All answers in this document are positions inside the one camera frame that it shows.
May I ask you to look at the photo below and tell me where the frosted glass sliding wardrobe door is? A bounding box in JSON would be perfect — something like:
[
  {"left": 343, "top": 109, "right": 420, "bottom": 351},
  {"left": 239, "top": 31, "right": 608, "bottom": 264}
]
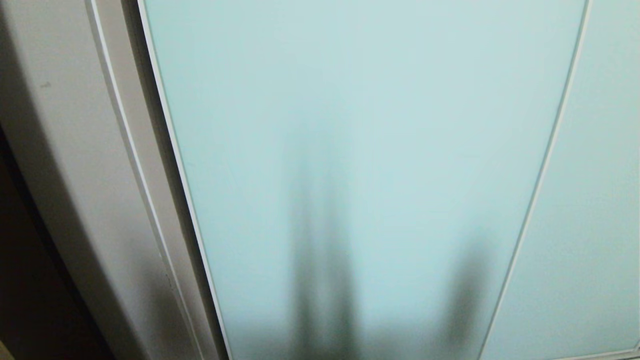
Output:
[
  {"left": 137, "top": 0, "right": 593, "bottom": 360},
  {"left": 479, "top": 0, "right": 640, "bottom": 360}
]

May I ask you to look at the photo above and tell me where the white wardrobe frame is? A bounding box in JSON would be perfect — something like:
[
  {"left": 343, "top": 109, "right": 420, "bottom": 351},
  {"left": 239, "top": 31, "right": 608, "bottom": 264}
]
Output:
[{"left": 85, "top": 0, "right": 231, "bottom": 360}]

